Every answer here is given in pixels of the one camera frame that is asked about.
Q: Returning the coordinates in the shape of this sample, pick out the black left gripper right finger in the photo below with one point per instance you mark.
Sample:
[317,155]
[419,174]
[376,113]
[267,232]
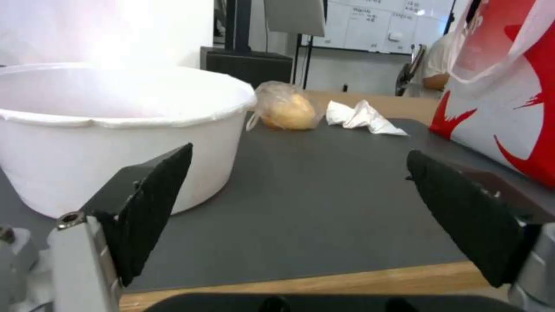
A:
[464,214]

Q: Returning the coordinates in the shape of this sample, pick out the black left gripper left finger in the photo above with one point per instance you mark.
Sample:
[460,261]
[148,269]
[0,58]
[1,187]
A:
[143,208]

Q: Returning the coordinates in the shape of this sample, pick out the red and white takeout bag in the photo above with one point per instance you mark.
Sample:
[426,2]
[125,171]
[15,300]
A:
[503,84]

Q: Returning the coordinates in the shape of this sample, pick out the bread in clear plastic bag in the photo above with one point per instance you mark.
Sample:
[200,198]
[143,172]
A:
[288,109]

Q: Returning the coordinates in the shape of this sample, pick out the white paper bowl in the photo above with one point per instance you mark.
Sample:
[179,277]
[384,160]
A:
[117,130]

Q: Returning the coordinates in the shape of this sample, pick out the crumpled white napkin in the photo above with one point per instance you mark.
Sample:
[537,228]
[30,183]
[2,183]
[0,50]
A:
[362,117]

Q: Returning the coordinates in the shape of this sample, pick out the dark grey table mat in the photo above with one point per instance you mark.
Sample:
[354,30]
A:
[312,201]

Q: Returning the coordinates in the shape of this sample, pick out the person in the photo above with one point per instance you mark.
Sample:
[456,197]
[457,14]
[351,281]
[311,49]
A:
[438,61]

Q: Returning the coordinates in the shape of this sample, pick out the black cabinet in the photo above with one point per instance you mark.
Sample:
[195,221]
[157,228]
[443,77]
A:
[249,63]

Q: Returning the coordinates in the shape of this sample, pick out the whiteboard with writing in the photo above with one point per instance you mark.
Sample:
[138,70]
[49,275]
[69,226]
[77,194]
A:
[377,24]

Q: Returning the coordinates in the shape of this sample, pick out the grey monitor on stand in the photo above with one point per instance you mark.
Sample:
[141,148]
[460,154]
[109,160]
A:
[295,16]

